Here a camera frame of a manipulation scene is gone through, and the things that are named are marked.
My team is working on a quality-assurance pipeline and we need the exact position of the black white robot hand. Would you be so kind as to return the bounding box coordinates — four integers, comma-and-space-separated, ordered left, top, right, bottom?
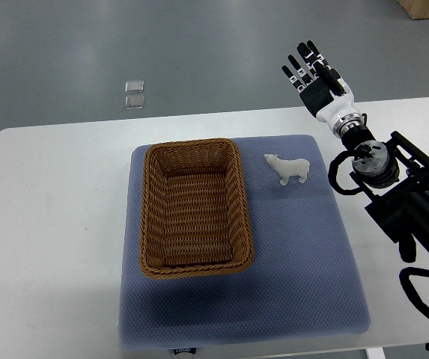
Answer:
282, 40, 365, 138

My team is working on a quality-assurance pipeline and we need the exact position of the white bear figurine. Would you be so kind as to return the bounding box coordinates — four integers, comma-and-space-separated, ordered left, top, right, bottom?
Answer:
264, 154, 310, 186

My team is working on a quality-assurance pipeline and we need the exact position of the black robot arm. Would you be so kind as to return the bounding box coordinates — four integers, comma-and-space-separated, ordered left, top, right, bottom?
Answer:
328, 113, 429, 319

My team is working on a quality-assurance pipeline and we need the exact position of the brown wicker basket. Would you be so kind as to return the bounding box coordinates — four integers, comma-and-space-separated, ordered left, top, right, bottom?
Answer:
139, 138, 255, 280

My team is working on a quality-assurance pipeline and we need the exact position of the wooden box corner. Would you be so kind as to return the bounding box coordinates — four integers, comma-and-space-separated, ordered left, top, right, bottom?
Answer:
398, 0, 429, 20

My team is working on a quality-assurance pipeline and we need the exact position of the upper clear floor tile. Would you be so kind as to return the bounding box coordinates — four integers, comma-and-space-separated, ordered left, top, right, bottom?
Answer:
124, 80, 144, 93

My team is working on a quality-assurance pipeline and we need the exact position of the clear floor tile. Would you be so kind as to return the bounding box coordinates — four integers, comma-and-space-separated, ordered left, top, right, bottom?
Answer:
124, 80, 144, 93
125, 94, 144, 110

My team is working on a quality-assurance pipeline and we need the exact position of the lower clear floor tile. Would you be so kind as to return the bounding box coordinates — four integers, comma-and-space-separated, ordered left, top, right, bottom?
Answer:
125, 94, 144, 110

